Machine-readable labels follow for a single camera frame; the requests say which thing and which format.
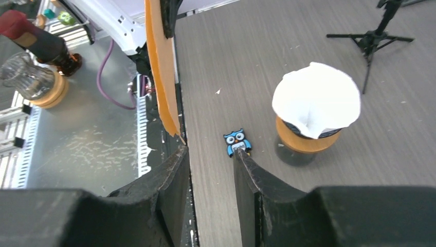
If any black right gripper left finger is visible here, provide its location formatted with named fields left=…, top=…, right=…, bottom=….
left=1, top=146, right=189, bottom=246

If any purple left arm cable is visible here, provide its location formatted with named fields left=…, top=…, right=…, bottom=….
left=96, top=39, right=138, bottom=111

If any brown paper coffee filter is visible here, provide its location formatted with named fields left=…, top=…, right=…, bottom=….
left=144, top=0, right=182, bottom=138

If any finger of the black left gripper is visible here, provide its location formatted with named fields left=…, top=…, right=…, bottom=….
left=160, top=0, right=183, bottom=39

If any blue owl figure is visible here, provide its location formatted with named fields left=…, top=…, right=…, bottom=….
left=223, top=128, right=252, bottom=158

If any spare light wooden ring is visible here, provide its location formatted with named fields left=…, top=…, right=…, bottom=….
left=30, top=70, right=70, bottom=110

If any clear ribbed glass dripper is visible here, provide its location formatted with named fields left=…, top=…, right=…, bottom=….
left=1, top=52, right=55, bottom=100

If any blue glass dripper cone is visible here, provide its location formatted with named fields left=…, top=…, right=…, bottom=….
left=282, top=120, right=342, bottom=139

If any silver microphone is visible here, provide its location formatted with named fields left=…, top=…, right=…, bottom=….
left=326, top=0, right=419, bottom=94

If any light wooden dripper ring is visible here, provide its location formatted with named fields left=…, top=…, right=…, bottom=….
left=275, top=116, right=342, bottom=155

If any smoky glass carafe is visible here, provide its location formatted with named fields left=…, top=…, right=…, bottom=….
left=275, top=136, right=317, bottom=167

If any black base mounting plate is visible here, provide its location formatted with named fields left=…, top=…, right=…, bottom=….
left=146, top=84, right=199, bottom=246

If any white paper coffee filter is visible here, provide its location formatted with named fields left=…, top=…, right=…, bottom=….
left=272, top=62, right=361, bottom=139

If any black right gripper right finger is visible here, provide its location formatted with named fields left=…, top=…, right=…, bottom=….
left=233, top=149, right=435, bottom=246

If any dark red bottle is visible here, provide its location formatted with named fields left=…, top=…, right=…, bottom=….
left=1, top=10, right=82, bottom=77

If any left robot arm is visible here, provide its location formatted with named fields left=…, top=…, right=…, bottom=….
left=61, top=0, right=182, bottom=77

